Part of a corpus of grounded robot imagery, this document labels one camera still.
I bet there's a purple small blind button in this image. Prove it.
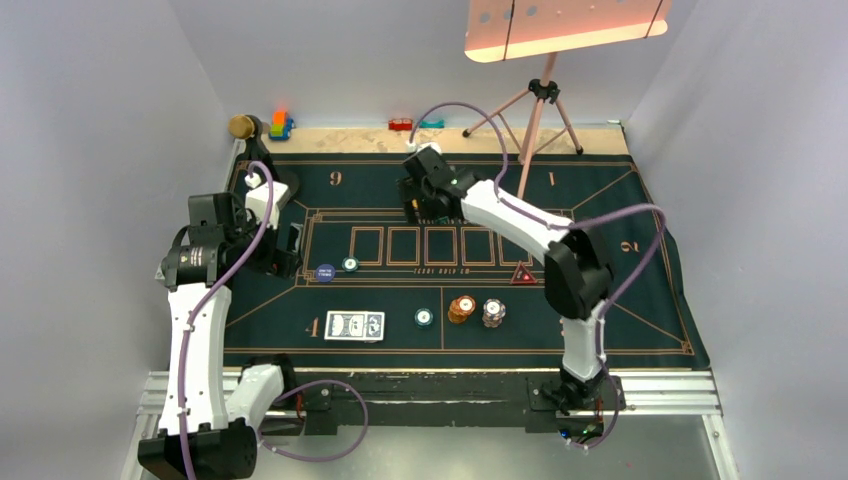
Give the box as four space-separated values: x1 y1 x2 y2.
314 264 337 283

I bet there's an orange poker chip stack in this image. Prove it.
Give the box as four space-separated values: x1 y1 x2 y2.
447 295 476 324

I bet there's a red triangle marker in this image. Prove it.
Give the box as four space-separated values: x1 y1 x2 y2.
510 262 538 285

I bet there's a green poker chip stack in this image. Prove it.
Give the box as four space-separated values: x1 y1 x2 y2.
414 308 434 329

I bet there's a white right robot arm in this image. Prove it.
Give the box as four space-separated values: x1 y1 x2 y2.
397 144 614 407

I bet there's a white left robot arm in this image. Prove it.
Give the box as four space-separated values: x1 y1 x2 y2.
137 182 301 479

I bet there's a teal toy block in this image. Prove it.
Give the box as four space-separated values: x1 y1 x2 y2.
420 119 445 129

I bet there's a red toy block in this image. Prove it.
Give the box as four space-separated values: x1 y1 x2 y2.
387 118 414 131

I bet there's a blue playing card deck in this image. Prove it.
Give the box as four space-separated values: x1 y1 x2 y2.
324 310 385 343

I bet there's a green poker table mat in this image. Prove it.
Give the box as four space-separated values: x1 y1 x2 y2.
224 153 711 370

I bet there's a colourful toy block stack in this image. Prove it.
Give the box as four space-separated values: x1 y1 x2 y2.
268 109 295 141

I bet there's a pink white poker chip stack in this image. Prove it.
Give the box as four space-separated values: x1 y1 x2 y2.
482 298 506 328

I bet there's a pink tripod stand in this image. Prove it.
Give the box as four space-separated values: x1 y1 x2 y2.
462 52 584 199

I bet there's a pink perforated board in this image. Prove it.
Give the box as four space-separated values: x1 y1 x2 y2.
465 0 672 63

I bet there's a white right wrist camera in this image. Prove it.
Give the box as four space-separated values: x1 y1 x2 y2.
406 141 443 156

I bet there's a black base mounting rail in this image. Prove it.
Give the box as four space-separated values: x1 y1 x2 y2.
262 368 626 439

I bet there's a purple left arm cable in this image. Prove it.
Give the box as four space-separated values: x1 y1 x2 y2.
177 160 370 480

